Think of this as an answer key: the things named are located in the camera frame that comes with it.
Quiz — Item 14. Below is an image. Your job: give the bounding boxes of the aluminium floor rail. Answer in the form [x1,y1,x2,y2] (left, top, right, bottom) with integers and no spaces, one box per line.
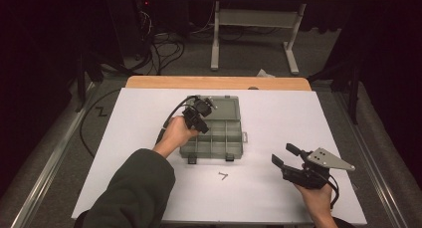
[331,90,404,228]
[9,82,101,228]

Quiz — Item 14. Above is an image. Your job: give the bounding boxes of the clear plastic compartment box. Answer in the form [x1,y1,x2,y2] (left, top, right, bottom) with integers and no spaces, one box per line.
[178,95,249,165]

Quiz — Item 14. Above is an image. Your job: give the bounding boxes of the white paper scrap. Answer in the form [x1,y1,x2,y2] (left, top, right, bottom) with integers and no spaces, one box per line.
[256,68,277,79]

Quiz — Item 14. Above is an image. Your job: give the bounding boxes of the left hand-held gripper cable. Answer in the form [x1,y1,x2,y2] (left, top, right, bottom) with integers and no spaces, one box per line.
[154,96,199,146]

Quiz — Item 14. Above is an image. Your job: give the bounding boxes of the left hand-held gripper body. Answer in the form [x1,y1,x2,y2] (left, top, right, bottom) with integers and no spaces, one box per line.
[181,95,219,129]

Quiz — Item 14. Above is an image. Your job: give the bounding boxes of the white cable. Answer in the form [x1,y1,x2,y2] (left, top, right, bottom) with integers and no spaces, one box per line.
[189,3,217,36]

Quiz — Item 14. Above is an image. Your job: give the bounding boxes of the hand-held gripper cable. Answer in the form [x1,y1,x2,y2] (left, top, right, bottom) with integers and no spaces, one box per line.
[154,96,199,146]
[326,174,340,211]

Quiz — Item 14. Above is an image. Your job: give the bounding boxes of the long black floor cable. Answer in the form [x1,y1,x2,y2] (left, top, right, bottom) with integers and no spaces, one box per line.
[79,88,122,158]

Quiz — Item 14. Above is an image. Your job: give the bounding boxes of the right hand-held gripper cable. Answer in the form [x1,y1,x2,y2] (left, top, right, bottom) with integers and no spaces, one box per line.
[326,174,340,211]

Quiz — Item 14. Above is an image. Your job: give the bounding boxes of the tangle of black cables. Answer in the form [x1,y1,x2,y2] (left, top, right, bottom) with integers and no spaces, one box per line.
[130,8,187,77]

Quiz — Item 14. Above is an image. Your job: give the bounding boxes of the white table mat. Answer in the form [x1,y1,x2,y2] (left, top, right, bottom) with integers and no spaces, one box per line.
[71,87,368,226]

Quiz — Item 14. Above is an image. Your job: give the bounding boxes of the black device with red light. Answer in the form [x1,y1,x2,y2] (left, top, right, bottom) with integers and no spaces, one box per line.
[108,0,154,61]

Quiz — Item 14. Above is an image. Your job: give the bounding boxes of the wooden table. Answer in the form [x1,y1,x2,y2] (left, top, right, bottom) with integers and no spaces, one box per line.
[124,75,313,92]

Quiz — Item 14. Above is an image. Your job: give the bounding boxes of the person's right hand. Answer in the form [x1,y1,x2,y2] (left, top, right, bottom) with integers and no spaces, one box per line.
[293,182,334,222]

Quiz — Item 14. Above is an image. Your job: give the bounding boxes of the white-legged desk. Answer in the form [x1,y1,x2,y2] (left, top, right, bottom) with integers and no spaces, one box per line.
[210,0,352,76]

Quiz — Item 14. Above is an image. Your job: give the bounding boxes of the black metal stand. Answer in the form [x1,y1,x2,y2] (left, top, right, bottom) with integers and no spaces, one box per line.
[74,52,105,114]
[308,60,361,125]

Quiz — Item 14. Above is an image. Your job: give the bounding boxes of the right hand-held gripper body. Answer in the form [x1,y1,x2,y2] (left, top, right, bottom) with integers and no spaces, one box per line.
[281,147,356,190]

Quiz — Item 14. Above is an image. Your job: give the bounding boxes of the person's left hand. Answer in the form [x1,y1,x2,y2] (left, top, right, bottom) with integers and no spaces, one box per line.
[154,115,200,156]

